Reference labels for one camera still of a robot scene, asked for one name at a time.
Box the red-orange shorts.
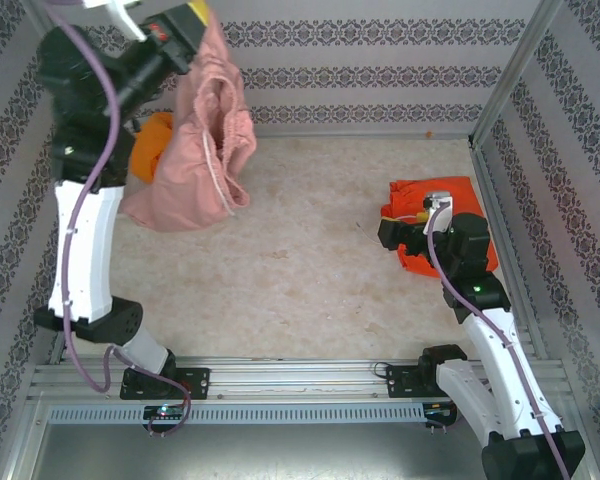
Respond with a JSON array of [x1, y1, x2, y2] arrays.
[[355, 175, 501, 278]]

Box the orange shorts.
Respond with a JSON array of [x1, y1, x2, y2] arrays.
[[129, 112, 176, 184]]

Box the pink shorts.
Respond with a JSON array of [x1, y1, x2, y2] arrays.
[[119, 12, 259, 234]]

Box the steel sheet tray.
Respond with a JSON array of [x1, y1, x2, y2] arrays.
[[7, 399, 599, 480]]

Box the circuit board with green light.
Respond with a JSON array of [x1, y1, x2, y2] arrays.
[[143, 404, 187, 421]]

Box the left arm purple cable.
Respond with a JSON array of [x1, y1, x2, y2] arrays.
[[44, 0, 194, 437]]

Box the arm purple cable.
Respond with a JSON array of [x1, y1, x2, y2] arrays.
[[44, 0, 194, 437], [424, 198, 574, 480]]

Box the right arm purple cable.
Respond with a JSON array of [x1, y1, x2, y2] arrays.
[[424, 198, 574, 480]]

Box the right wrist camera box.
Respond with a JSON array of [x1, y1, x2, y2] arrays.
[[422, 190, 453, 217]]

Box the aluminium wall-foot rail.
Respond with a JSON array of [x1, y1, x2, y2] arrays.
[[253, 124, 474, 141]]

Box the aluminium corner post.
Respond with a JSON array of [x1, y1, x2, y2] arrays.
[[468, 0, 566, 149], [22, 0, 56, 31]]

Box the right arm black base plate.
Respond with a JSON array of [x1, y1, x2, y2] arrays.
[[385, 363, 446, 400]]

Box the long aluminium mounting rail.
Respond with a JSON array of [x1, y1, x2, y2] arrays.
[[27, 355, 571, 401]]

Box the grey slotted cable duct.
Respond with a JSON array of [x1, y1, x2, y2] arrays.
[[47, 403, 426, 426]]

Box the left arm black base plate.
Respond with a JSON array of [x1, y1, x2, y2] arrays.
[[119, 367, 211, 401]]

